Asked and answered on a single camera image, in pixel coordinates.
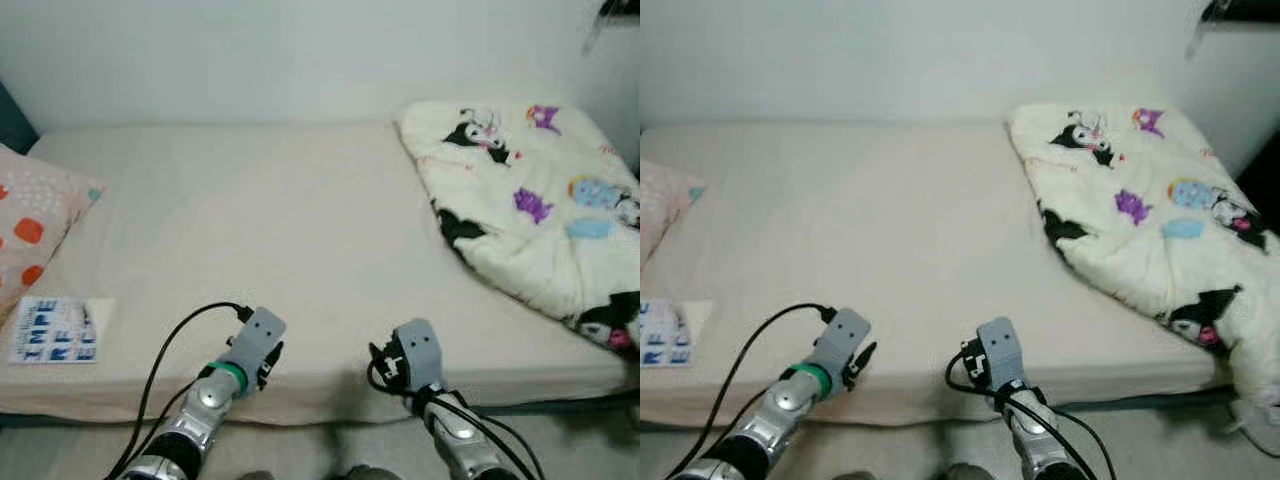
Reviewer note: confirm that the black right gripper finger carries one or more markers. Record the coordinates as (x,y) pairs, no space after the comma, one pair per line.
(376,354)
(954,353)

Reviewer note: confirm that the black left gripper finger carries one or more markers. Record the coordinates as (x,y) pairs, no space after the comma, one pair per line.
(279,354)
(871,352)

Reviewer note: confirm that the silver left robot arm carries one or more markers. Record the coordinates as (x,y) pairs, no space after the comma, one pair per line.
(195,420)
(770,430)

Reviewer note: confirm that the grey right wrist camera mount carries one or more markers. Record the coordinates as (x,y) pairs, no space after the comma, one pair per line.
(418,352)
(998,352)

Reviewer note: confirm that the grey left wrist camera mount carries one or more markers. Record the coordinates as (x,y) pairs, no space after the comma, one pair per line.
(258,335)
(842,335)

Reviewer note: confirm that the grey robot leg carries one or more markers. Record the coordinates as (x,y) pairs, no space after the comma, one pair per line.
(255,475)
(850,476)
(965,473)
(365,472)

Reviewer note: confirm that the black furniture panel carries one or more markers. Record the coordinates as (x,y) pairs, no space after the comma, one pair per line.
(1262,175)

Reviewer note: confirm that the beige mattress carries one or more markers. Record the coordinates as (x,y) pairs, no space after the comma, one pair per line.
(280,230)
(880,230)

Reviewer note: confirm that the grey robot right leg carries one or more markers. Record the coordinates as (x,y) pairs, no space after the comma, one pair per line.
(365,472)
(965,473)

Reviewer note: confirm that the teal upholstered headboard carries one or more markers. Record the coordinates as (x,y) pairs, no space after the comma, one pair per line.
(12,125)

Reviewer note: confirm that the cream cartoon print quilt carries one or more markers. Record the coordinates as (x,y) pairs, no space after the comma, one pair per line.
(1130,220)
(530,220)

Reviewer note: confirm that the pink patterned pillow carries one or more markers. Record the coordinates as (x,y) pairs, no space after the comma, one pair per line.
(665,205)
(35,220)

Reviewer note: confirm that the black wall fixture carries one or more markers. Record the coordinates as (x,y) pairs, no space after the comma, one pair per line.
(620,8)
(1250,8)

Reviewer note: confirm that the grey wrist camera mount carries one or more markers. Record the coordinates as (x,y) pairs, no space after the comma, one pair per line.
(842,335)
(998,352)
(258,335)
(418,352)

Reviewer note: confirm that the grey robot left leg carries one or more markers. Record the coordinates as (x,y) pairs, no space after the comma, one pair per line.
(255,475)
(850,476)

